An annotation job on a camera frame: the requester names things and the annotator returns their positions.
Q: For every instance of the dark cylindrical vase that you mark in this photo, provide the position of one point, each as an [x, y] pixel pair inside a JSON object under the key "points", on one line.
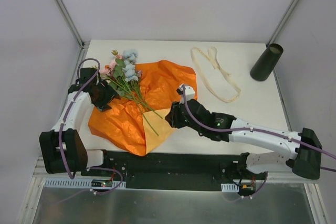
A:
{"points": [[266, 63]]}

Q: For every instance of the orange paper flower wrapping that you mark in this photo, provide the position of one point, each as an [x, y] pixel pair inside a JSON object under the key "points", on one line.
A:
{"points": [[135, 123]]}

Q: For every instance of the artificial flower bunch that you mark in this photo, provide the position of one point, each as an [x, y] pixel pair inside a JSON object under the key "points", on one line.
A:
{"points": [[122, 74]]}

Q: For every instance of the white cable duct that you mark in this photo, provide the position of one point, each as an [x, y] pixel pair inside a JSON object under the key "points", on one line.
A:
{"points": [[229, 188], [100, 184]]}

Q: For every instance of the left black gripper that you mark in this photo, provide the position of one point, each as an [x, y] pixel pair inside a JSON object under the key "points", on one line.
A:
{"points": [[105, 99]]}

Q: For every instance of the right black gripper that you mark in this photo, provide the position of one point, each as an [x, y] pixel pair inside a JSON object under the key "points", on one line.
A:
{"points": [[173, 117]]}

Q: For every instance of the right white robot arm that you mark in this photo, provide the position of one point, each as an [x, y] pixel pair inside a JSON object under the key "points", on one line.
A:
{"points": [[298, 152]]}

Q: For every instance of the left aluminium frame post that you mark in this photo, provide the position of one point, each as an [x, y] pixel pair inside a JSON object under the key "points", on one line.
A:
{"points": [[70, 23]]}

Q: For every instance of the right white cable duct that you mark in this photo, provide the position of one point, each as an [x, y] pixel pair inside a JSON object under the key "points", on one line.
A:
{"points": [[229, 188]]}

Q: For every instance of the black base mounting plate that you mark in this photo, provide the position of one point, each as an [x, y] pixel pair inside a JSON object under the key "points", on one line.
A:
{"points": [[162, 171]]}

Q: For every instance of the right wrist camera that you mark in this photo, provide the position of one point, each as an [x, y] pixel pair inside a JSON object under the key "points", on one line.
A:
{"points": [[186, 92]]}

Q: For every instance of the cream printed ribbon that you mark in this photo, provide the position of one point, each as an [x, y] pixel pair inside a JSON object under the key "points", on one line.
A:
{"points": [[215, 79]]}

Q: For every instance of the left white cable duct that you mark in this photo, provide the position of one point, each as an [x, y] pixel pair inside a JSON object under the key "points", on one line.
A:
{"points": [[100, 184]]}

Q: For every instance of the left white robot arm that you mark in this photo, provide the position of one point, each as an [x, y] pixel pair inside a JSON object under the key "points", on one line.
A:
{"points": [[62, 148]]}

